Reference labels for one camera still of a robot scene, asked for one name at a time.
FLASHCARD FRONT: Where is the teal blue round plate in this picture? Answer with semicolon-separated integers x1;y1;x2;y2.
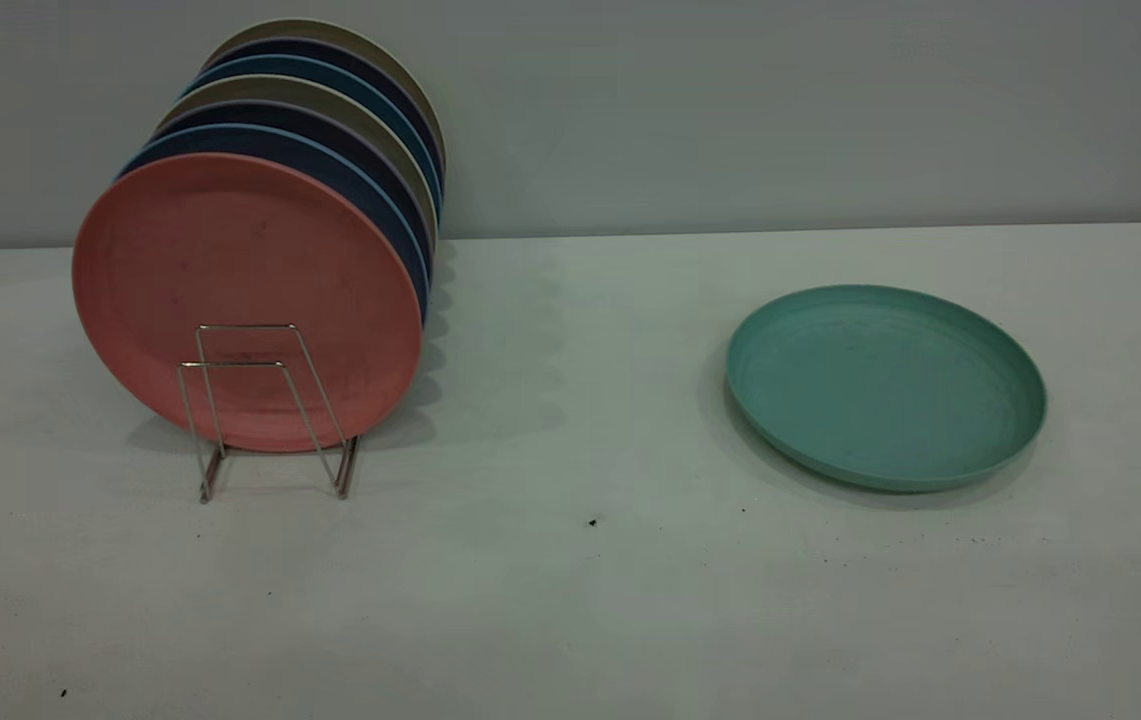
180;53;443;219

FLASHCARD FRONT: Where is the blue plate with light rim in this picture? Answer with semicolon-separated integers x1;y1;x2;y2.
116;123;430;326

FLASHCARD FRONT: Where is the pink round plate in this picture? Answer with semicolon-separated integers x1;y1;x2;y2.
72;152;424;453

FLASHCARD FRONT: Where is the dark purple round plate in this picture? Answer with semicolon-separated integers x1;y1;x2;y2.
152;99;434;273

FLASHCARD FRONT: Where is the metal wire plate rack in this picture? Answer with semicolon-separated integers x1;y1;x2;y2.
177;323;361;503

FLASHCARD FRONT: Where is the green round plate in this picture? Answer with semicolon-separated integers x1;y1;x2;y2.
726;284;1048;493

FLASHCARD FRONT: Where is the beige round plate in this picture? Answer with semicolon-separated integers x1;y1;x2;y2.
155;74;439;251
202;18;448;181

